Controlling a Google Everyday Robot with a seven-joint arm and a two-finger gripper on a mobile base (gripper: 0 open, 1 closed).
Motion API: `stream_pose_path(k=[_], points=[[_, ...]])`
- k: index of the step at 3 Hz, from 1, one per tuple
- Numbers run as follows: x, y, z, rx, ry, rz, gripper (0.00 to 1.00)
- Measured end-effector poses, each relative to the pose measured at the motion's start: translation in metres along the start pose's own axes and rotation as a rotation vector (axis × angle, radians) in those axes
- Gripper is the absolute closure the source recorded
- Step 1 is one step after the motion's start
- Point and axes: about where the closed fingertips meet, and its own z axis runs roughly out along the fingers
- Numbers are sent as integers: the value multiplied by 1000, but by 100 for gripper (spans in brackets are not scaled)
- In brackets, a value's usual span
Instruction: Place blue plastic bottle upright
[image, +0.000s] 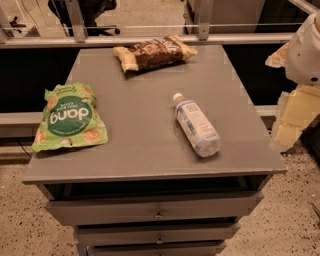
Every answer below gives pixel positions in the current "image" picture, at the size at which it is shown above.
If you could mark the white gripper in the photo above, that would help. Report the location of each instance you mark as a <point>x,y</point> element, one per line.
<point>304,59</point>

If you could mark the blue plastic water bottle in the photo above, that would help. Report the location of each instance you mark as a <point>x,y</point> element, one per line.
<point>201,134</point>

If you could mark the brown yellow snack bag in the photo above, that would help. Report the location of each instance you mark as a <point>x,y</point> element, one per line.
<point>153,53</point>

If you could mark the top grey drawer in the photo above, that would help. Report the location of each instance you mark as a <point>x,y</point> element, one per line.
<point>154,208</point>

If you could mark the grey drawer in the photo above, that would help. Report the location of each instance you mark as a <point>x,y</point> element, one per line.
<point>156,234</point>
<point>206,248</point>
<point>154,208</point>

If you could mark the middle grey drawer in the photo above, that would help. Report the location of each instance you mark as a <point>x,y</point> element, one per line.
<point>156,234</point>

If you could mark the grey drawer cabinet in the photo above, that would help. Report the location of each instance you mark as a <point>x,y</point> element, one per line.
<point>147,153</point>

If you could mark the bottom grey drawer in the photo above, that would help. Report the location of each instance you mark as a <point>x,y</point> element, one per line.
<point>206,248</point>

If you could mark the black office chair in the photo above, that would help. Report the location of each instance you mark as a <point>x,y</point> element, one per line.
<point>90,9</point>

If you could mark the green dang snack bag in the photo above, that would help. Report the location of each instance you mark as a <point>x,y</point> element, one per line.
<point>70,119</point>

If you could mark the grey metal rail frame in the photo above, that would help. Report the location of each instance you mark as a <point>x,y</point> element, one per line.
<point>28,24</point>

